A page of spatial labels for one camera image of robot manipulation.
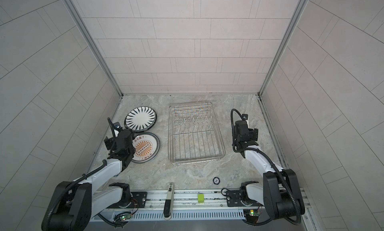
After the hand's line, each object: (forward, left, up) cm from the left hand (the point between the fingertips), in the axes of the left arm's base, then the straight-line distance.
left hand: (120, 130), depth 84 cm
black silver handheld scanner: (-37, -32, -5) cm, 49 cm away
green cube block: (-32, -46, -9) cm, 57 cm away
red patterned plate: (-6, -15, -8) cm, 18 cm away
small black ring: (-24, -54, -10) cm, 60 cm away
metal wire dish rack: (+2, -42, -9) cm, 43 cm away
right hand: (+4, -73, -1) cm, 73 cm away
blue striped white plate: (+12, -7, -6) cm, 15 cm away
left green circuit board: (-39, -12, -8) cm, 42 cm away
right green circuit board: (-38, -71, -9) cm, 81 cm away
